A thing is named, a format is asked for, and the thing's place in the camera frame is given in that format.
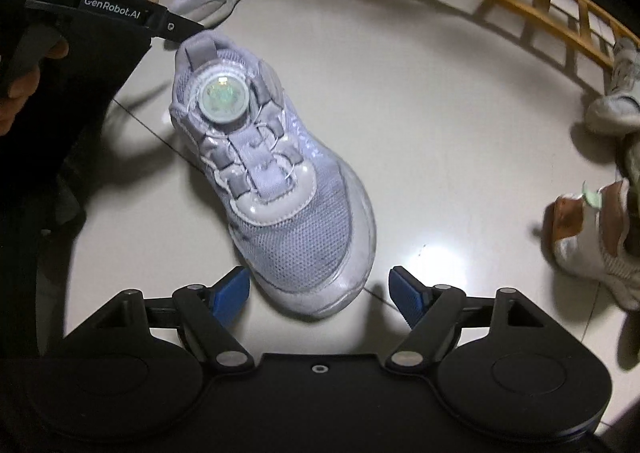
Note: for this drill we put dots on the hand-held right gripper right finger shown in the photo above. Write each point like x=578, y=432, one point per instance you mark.
x=406, y=295

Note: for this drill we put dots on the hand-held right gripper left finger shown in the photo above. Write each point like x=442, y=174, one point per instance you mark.
x=231, y=293

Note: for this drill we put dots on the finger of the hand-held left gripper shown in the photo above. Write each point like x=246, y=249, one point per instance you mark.
x=175, y=25

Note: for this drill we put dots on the white mesh sneaker tan sole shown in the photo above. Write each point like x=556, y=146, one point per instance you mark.
x=590, y=248

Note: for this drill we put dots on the person's left hand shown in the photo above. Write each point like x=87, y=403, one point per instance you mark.
x=20, y=103

